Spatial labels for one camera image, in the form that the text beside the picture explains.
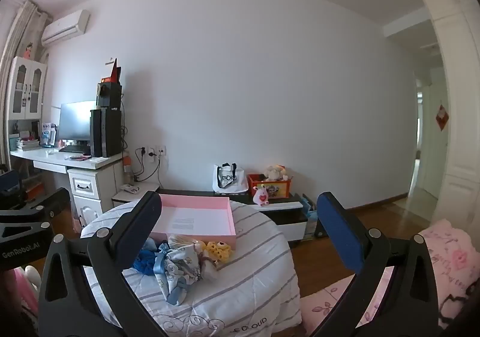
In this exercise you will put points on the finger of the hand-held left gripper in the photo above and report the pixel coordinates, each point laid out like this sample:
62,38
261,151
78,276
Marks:
9,184
52,203

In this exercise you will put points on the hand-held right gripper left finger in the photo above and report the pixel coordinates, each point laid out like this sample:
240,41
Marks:
144,217

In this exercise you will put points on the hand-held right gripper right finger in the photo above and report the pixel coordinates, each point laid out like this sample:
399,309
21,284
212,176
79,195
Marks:
339,228

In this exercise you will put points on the blue crochet piece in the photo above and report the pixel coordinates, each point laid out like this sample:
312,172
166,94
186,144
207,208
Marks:
144,262

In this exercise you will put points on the pink cardboard box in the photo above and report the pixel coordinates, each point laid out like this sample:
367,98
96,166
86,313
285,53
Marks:
195,215

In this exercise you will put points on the printed light blue baby cloth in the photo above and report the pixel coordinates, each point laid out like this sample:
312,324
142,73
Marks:
180,265

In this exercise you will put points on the yellow crochet toy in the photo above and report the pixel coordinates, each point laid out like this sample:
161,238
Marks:
219,251

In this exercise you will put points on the orange storage boxes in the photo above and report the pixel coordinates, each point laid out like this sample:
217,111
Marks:
35,191

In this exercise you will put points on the small white side table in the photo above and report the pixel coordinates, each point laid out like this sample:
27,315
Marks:
135,195

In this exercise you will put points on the stack of books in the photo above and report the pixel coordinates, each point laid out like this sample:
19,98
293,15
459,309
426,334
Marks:
28,145

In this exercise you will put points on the pink blanket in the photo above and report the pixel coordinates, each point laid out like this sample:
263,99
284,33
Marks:
17,299

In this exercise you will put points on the black and white low cabinet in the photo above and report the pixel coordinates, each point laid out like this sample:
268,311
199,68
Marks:
288,215

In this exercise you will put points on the orange and white bottle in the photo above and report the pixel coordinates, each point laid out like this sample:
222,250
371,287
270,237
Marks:
128,164

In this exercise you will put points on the black keyboard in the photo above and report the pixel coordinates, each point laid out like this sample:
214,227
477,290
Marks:
75,149

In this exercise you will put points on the blue and white package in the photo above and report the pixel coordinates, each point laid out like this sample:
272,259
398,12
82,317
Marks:
48,134

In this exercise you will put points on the orange toy box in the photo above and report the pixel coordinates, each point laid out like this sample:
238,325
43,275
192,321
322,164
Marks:
275,189

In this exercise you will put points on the slim black computer tower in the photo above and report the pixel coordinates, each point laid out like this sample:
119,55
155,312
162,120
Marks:
96,134

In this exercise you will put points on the white plush sheep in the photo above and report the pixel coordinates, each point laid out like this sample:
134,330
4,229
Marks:
275,173

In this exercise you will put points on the pink heart plush toy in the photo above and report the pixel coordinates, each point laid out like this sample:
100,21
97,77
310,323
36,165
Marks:
261,195

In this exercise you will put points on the black computer monitor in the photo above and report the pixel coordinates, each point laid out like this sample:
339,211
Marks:
77,119

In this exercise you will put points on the large black computer tower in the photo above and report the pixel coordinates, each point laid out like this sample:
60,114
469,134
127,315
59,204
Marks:
111,132

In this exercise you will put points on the white tote bag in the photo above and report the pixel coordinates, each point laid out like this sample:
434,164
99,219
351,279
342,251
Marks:
228,179

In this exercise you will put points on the white hutch cabinet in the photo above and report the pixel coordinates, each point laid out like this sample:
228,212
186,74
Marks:
26,89

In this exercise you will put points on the round table with striped cover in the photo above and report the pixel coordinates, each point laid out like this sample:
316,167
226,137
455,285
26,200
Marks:
240,284

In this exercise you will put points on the pink floral bedsheet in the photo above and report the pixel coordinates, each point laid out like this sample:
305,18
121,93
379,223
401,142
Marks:
450,262

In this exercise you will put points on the black box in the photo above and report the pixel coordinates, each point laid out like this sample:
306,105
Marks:
109,95

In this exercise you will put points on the white door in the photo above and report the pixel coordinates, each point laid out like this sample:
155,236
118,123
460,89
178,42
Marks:
438,157

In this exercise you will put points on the small doll figure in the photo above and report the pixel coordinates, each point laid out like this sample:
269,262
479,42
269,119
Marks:
27,53

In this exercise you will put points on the red box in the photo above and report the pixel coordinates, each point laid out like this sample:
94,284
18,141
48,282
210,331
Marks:
112,72

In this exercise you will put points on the beige curtain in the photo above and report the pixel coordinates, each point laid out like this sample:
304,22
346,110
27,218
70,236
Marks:
15,41

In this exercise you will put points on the red door decoration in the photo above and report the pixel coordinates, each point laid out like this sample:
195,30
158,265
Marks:
441,116

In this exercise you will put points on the white air conditioner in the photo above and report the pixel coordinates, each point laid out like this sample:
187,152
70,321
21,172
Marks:
65,26

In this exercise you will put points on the white drawer pedestal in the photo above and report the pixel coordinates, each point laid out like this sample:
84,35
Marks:
92,191

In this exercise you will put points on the wall power outlets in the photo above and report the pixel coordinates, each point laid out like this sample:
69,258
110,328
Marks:
155,151

